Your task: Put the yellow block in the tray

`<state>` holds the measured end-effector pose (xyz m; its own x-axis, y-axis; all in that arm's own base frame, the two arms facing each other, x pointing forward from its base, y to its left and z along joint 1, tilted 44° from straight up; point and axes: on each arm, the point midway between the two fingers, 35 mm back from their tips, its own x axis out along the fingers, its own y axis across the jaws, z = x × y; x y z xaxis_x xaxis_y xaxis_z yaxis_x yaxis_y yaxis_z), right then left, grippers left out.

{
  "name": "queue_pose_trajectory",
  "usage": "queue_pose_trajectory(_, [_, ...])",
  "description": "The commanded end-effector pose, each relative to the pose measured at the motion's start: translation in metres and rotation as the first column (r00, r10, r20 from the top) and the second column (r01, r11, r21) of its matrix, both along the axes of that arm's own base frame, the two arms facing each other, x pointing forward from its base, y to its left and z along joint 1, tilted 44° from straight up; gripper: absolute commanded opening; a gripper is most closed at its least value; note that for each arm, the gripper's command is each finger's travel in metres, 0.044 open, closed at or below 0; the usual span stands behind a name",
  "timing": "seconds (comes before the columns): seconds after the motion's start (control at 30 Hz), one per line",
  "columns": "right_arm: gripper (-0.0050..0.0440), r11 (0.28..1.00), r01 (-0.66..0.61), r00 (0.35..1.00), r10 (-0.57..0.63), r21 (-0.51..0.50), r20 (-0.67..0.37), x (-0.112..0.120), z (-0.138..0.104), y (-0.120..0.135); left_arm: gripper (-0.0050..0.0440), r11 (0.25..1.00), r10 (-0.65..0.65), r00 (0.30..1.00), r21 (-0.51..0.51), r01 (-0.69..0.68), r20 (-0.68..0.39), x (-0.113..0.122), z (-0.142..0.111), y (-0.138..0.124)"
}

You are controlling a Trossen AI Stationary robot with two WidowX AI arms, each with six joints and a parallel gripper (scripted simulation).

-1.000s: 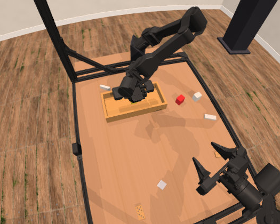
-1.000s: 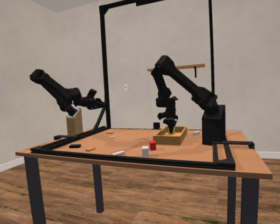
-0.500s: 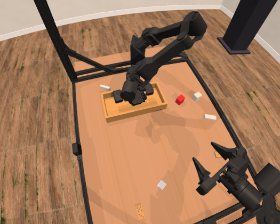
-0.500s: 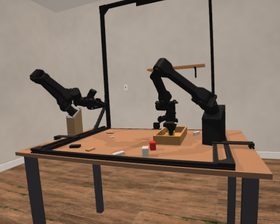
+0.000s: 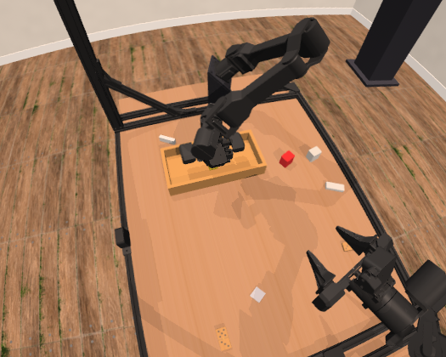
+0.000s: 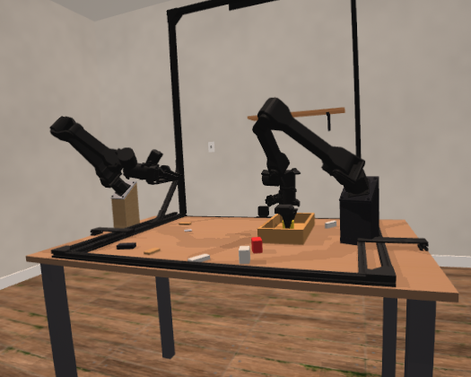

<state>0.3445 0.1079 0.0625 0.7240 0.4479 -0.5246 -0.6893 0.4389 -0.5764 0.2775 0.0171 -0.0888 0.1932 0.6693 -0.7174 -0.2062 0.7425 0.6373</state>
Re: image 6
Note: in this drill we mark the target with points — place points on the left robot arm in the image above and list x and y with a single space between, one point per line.
336 160

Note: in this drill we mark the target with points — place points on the red block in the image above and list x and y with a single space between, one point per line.
256 245

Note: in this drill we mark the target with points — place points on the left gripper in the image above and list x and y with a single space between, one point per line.
288 197

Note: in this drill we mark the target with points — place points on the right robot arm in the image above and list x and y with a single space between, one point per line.
88 146

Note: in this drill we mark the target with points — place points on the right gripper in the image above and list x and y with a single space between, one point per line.
162 175

